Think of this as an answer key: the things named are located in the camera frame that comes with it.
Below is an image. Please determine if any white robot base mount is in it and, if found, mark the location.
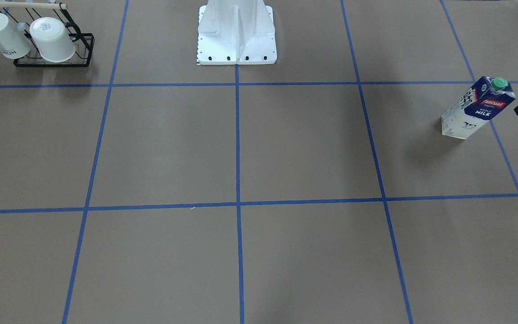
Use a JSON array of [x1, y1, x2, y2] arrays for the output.
[[196, 0, 277, 65]]

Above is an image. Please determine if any black wire mug rack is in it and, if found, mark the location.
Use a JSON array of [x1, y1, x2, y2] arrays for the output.
[[0, 0, 94, 68]]

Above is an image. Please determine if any blue white milk carton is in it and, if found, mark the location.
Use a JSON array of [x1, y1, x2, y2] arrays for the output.
[[441, 76, 516, 140]]

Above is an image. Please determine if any white mug on rack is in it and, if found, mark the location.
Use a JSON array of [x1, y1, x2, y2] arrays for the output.
[[29, 17, 76, 63]]

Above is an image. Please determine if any white mug with handle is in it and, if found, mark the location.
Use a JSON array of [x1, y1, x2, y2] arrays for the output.
[[0, 13, 31, 59]]

